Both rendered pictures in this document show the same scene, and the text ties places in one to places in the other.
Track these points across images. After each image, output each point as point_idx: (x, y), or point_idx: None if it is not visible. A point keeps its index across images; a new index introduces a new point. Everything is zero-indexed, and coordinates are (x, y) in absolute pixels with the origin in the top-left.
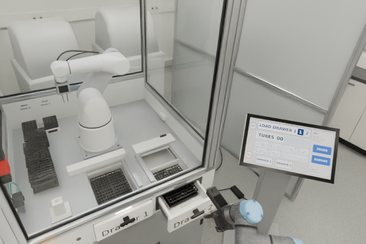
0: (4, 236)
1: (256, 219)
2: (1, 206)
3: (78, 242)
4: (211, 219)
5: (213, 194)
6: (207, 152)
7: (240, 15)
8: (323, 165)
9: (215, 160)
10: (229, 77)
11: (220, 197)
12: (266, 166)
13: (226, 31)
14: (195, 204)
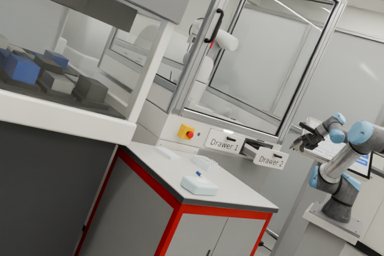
0: (183, 90)
1: (343, 120)
2: (198, 66)
3: (196, 138)
4: (300, 143)
5: (305, 124)
6: (285, 122)
7: (334, 28)
8: (362, 165)
9: (285, 135)
10: (317, 65)
11: (310, 126)
12: (320, 156)
13: (326, 32)
14: (275, 150)
